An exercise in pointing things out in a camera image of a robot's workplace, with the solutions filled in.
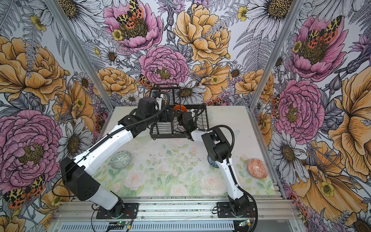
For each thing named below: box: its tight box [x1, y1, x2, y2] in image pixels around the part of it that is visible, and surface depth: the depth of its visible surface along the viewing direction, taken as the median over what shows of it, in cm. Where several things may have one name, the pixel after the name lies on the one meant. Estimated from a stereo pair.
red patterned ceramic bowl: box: [246, 158, 269, 180], surface depth 89 cm
